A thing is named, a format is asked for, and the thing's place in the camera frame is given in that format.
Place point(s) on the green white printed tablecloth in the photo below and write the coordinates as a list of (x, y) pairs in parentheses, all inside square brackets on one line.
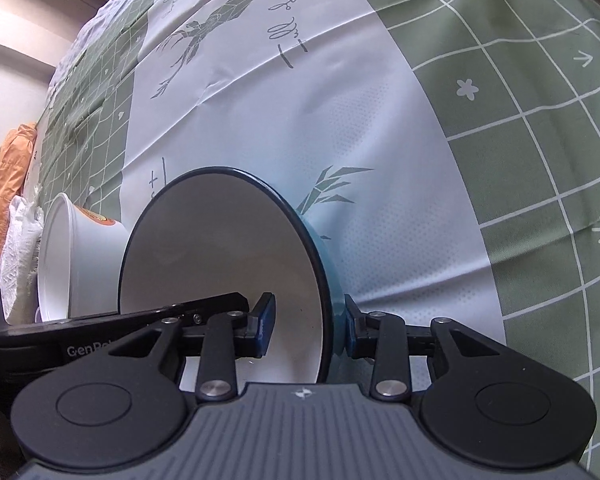
[(380, 135)]

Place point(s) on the white paper bowl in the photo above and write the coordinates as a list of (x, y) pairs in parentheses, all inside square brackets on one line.
[(85, 260)]

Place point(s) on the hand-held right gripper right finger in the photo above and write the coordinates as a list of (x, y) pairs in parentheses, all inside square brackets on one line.
[(351, 332)]

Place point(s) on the blue enamel bowl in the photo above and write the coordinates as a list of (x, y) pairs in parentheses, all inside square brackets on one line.
[(220, 250)]

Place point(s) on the white fringed cloth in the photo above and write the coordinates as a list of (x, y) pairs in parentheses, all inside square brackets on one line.
[(17, 260)]

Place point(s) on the orange cloth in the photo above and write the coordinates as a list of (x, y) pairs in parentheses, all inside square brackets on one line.
[(10, 175)]

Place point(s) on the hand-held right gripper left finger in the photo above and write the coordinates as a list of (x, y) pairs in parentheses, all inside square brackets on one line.
[(267, 321)]

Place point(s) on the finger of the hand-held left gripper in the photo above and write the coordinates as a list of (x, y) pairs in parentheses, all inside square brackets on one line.
[(200, 307)]

